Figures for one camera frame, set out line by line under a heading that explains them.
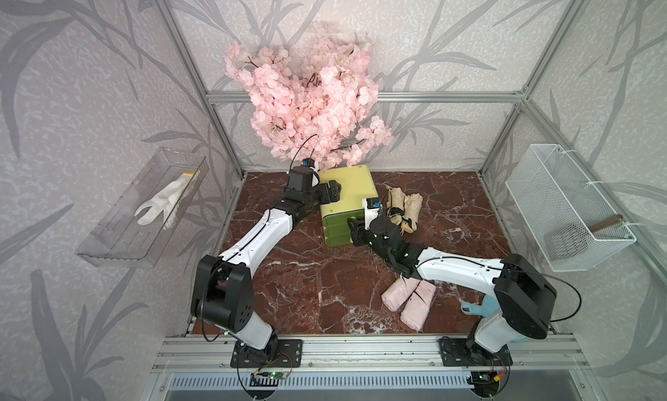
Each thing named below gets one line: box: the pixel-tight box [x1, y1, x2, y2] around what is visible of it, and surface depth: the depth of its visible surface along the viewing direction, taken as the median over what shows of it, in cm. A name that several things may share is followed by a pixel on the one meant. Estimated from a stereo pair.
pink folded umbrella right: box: [400, 279, 436, 331], surface depth 81 cm
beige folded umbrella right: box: [401, 192, 424, 234], surface depth 104 cm
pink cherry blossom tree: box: [224, 37, 394, 171], surface depth 71 cm
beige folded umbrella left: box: [386, 186, 406, 226], surface depth 104 cm
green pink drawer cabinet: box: [317, 164, 379, 248], surface depth 87 cm
